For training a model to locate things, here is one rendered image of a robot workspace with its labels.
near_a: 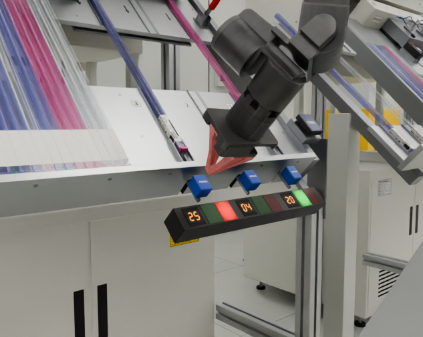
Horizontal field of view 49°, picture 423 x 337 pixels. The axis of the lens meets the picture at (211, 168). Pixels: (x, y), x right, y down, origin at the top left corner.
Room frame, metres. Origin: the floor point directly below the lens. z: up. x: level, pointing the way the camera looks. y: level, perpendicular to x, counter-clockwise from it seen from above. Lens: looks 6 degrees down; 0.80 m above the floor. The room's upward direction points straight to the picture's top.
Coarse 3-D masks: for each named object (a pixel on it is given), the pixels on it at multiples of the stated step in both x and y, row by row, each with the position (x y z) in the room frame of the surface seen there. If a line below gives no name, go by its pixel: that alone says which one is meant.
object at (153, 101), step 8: (96, 0) 0.96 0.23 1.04; (96, 8) 0.94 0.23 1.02; (104, 16) 0.93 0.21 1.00; (104, 24) 0.92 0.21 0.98; (112, 24) 0.92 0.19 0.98; (112, 32) 0.90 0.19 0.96; (112, 40) 0.90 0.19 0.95; (120, 40) 0.89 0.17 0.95; (120, 48) 0.87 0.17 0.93; (128, 56) 0.86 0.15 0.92; (128, 64) 0.85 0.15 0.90; (136, 64) 0.86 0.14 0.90; (136, 72) 0.84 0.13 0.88; (136, 80) 0.83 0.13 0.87; (144, 80) 0.83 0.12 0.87; (144, 88) 0.81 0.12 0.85; (152, 96) 0.81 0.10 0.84; (152, 104) 0.80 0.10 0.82; (160, 112) 0.78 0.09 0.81; (176, 144) 0.74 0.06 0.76; (184, 152) 0.75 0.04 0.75
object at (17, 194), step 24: (96, 168) 0.60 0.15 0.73; (120, 168) 0.63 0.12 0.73; (144, 168) 0.65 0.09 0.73; (168, 168) 0.67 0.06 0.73; (192, 168) 0.71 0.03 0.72; (240, 168) 0.78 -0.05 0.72; (264, 168) 0.83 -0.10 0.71; (0, 192) 0.53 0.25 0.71; (24, 192) 0.55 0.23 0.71; (48, 192) 0.58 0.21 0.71; (72, 192) 0.60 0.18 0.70; (96, 192) 0.63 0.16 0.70; (120, 192) 0.66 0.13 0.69; (144, 192) 0.69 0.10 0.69; (168, 192) 0.72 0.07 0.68; (0, 216) 0.56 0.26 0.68
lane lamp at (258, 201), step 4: (260, 196) 0.78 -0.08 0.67; (252, 200) 0.76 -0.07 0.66; (256, 200) 0.77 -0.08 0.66; (260, 200) 0.77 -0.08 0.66; (264, 200) 0.78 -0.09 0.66; (256, 204) 0.76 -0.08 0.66; (260, 204) 0.76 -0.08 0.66; (264, 204) 0.77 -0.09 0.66; (260, 208) 0.76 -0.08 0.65; (264, 208) 0.76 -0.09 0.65; (268, 208) 0.77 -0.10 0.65; (260, 212) 0.75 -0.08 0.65; (264, 212) 0.75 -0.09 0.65; (268, 212) 0.76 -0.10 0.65; (272, 212) 0.76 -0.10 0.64
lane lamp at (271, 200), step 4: (264, 196) 0.79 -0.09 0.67; (268, 196) 0.79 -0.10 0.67; (272, 196) 0.80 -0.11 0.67; (268, 200) 0.78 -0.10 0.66; (272, 200) 0.79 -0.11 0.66; (276, 200) 0.79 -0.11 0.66; (268, 204) 0.77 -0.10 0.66; (272, 204) 0.78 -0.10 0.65; (276, 204) 0.79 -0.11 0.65; (280, 204) 0.79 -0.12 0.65; (272, 208) 0.77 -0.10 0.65; (276, 208) 0.78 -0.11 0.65; (280, 208) 0.78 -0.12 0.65
